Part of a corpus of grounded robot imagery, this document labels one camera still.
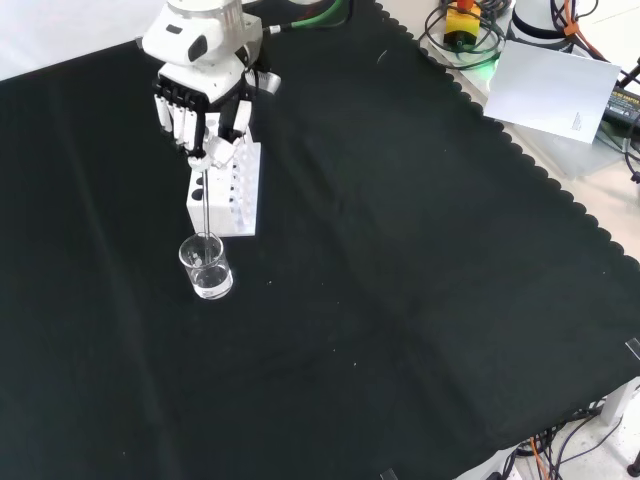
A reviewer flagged clear glass beaker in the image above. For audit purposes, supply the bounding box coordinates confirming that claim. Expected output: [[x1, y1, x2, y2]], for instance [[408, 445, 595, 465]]
[[178, 232, 235, 301]]

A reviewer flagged orange cable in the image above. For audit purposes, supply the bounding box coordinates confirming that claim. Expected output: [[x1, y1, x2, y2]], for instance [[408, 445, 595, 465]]
[[528, 433, 550, 480]]

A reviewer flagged white bench leg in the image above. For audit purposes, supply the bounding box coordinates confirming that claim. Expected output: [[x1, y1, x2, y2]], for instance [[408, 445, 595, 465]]
[[601, 377, 640, 427]]

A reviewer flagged black power adapter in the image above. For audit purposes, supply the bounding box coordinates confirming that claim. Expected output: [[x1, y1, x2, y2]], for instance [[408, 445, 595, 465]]
[[601, 83, 640, 133]]

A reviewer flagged green cable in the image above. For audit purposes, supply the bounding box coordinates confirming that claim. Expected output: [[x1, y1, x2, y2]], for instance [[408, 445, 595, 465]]
[[266, 0, 355, 36]]

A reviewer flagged white test tube rack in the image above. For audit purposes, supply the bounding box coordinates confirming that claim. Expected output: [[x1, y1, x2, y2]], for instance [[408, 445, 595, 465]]
[[185, 113, 263, 238]]

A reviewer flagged black bench cloth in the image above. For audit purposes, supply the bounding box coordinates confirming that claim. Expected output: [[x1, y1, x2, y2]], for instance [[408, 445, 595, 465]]
[[0, 0, 640, 480]]

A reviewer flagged yellow stop button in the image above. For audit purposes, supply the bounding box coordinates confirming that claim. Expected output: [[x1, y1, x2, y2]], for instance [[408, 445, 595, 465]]
[[442, 0, 484, 52]]

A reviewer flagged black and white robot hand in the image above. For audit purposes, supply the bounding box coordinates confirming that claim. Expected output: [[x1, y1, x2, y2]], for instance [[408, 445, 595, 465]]
[[151, 44, 283, 171]]

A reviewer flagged clear glass rod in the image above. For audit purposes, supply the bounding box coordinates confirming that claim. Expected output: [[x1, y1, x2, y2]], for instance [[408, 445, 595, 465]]
[[200, 167, 213, 264]]

